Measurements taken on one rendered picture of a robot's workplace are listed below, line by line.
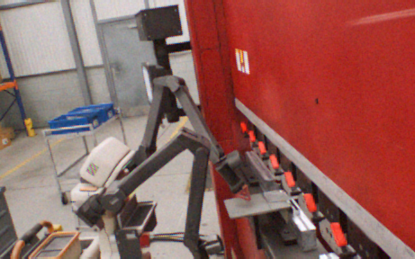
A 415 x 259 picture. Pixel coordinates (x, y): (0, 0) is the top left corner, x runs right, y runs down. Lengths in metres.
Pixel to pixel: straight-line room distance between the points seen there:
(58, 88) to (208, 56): 7.65
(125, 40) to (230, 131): 6.71
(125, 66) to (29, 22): 2.41
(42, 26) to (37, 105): 1.87
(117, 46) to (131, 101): 1.26
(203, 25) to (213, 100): 0.46
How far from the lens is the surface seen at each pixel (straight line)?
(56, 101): 10.00
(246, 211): 1.74
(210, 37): 2.46
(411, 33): 0.73
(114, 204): 1.49
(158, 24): 2.59
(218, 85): 2.49
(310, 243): 1.67
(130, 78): 9.13
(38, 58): 10.02
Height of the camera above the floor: 1.80
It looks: 15 degrees down
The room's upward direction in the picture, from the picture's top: 9 degrees counter-clockwise
